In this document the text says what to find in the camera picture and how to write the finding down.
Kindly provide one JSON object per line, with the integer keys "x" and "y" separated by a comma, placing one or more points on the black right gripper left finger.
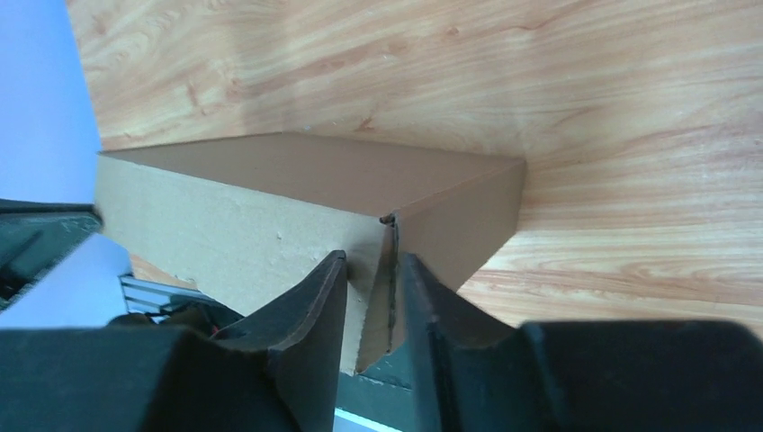
{"x": 275, "y": 370}

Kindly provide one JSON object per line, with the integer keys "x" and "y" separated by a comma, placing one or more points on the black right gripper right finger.
{"x": 472, "y": 372}

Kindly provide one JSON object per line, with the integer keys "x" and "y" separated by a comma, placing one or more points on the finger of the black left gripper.
{"x": 36, "y": 237}

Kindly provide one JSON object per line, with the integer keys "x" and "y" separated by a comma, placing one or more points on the brown cardboard sheet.
{"x": 245, "y": 219}

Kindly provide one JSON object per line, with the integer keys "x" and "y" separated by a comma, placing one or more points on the aluminium rail frame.
{"x": 142, "y": 296}

